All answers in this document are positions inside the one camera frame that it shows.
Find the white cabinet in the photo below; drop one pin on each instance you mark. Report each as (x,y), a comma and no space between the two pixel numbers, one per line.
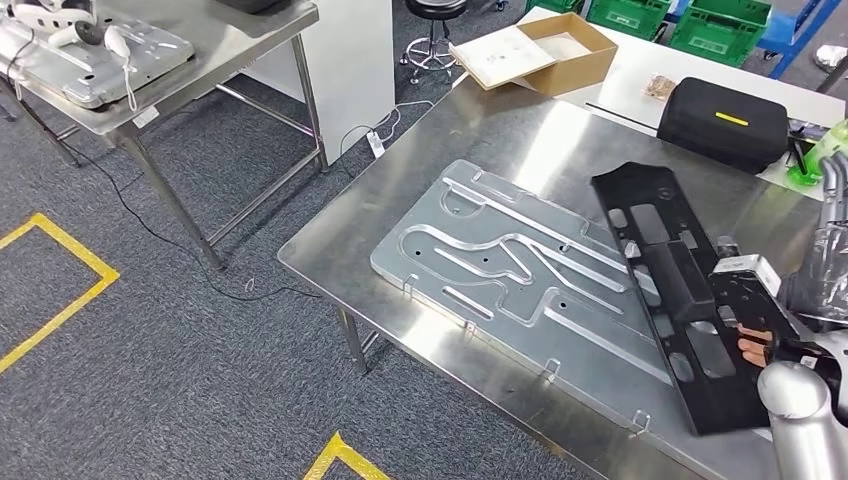
(351,73)

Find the white table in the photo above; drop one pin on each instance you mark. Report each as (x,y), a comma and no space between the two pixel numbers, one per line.
(636,66)

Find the white power strip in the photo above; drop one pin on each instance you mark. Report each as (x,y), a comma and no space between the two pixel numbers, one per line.
(376,144)

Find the stamped grey metal panel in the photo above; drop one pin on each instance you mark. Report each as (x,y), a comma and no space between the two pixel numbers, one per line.
(79,76)
(477,265)

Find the white controller with black end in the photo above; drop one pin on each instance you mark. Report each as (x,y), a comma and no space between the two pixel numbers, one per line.
(66,34)

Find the pale cardboard lid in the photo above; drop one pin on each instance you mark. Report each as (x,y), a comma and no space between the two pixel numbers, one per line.
(503,56)

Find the small snack packet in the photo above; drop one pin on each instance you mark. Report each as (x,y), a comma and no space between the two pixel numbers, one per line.
(660,87)

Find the black pen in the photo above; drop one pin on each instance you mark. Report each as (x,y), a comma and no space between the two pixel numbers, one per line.
(798,158)

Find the white VR headset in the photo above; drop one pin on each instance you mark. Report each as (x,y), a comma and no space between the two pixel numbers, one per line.
(53,10)

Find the white table label sticker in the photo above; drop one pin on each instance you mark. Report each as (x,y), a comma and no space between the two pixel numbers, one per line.
(145,117)

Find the stainless steel workbench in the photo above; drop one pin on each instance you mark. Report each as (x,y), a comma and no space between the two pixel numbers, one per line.
(563,146)

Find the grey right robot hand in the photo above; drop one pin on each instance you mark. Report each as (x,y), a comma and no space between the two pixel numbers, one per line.
(825,278)

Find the green plastic bottle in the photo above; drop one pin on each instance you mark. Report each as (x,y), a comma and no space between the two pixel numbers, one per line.
(831,149)

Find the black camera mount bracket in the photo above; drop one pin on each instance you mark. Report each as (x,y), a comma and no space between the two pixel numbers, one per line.
(748,305)

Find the black plastic plate frame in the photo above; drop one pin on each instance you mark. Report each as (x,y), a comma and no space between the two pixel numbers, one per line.
(669,278)

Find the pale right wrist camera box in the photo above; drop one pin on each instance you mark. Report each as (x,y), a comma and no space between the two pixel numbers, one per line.
(745,272)

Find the white crumpled bag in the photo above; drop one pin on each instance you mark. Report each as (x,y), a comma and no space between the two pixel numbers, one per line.
(831,56)

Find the stainless steel table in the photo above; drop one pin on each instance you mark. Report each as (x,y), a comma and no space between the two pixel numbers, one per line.
(218,53)

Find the black case with yellow stripe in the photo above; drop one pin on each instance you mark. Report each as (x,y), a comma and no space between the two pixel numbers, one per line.
(722,139)

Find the chrome bar stool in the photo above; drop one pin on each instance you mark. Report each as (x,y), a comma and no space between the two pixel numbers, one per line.
(434,6)

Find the brown cardboard box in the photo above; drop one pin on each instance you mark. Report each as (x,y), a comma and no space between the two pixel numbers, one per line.
(576,66)

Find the blue metal cart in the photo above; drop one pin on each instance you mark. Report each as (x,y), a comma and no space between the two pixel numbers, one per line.
(795,26)

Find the yellow floor tape square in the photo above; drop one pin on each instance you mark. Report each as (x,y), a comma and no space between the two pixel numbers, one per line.
(66,311)
(338,454)

